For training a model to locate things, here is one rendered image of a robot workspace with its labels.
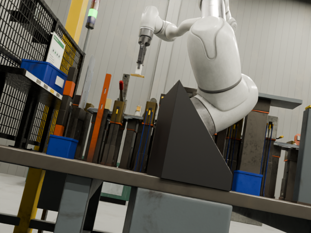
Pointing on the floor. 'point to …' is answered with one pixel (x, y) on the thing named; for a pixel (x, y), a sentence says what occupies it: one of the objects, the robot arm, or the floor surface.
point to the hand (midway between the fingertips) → (138, 69)
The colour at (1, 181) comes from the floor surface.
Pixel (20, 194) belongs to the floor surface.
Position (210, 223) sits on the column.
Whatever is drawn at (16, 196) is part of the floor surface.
